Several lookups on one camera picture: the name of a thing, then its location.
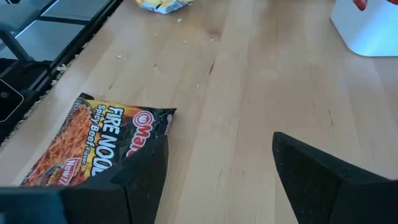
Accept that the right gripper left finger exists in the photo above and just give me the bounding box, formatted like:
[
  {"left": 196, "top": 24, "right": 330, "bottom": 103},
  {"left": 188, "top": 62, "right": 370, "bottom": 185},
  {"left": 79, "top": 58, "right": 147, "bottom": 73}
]
[{"left": 60, "top": 135, "right": 170, "bottom": 224}]

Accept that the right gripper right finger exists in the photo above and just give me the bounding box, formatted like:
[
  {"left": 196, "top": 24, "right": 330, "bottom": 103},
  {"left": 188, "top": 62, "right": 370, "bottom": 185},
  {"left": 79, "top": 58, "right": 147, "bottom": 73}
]
[{"left": 272, "top": 131, "right": 398, "bottom": 224}]

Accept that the black Fire Noodle pack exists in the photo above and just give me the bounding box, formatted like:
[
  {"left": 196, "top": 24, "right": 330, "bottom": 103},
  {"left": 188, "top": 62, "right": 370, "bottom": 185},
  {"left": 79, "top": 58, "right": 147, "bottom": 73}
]
[{"left": 21, "top": 92, "right": 177, "bottom": 187}]

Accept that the white plastic bin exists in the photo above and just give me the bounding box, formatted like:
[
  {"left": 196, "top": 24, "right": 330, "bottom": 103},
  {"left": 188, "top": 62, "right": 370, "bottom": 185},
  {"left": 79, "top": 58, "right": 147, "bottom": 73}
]
[{"left": 329, "top": 0, "right": 398, "bottom": 58}]

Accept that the yellow creamy noodle pack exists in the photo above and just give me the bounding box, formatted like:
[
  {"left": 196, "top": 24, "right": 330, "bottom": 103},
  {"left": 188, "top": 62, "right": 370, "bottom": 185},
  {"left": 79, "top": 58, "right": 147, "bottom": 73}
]
[{"left": 135, "top": 0, "right": 194, "bottom": 15}]

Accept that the grey stand leg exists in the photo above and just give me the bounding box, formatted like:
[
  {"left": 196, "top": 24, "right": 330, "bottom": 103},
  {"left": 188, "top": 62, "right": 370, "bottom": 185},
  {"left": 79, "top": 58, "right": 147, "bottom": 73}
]
[{"left": 0, "top": 0, "right": 43, "bottom": 63}]

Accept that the black aluminium table frame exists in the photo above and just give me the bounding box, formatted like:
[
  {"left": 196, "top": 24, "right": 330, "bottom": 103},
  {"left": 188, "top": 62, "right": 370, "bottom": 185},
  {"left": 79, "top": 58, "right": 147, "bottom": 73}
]
[{"left": 0, "top": 0, "right": 124, "bottom": 147}]

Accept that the black table-level camera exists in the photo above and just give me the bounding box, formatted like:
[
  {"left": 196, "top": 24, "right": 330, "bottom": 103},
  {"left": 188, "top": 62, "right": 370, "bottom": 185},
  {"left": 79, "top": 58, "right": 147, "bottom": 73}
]
[{"left": 0, "top": 78, "right": 25, "bottom": 123}]

